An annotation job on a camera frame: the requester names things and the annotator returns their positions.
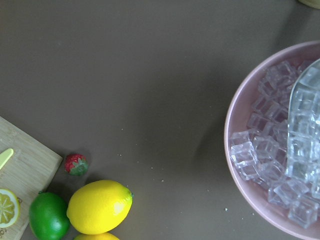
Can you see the pink bowl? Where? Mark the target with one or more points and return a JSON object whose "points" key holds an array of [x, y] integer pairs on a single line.
{"points": [[237, 116]]}

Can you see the clear ice cube left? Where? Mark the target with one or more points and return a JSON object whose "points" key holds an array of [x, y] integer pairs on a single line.
{"points": [[243, 155]]}

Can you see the yellow lemon upper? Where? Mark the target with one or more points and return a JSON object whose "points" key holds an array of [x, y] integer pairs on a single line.
{"points": [[99, 207]]}

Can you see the clear ice cube bottom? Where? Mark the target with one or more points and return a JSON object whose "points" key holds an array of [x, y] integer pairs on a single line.
{"points": [[304, 212]]}

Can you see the metal ice scoop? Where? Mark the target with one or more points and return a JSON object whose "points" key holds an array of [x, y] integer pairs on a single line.
{"points": [[303, 131]]}

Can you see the green lime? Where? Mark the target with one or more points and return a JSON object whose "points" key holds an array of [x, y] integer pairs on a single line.
{"points": [[48, 217]]}

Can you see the yellow lemon lower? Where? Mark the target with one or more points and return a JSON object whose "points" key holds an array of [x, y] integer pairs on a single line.
{"points": [[101, 236]]}

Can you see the yellow plastic knife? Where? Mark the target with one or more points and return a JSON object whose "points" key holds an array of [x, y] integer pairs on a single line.
{"points": [[5, 156]]}

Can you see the clear ice cube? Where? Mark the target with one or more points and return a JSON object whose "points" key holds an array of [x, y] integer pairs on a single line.
{"points": [[243, 155], [304, 212]]}

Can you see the yellow lemon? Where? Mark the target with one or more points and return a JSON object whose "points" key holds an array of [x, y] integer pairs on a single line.
{"points": [[99, 207], [101, 236]]}

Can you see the red strawberry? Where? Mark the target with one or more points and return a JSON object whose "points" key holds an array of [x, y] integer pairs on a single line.
{"points": [[76, 164]]}

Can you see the wooden cutting board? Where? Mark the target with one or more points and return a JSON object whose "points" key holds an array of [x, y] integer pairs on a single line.
{"points": [[29, 171]]}

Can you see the lemon slice upper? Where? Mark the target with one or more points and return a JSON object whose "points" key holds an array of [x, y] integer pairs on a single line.
{"points": [[9, 208]]}

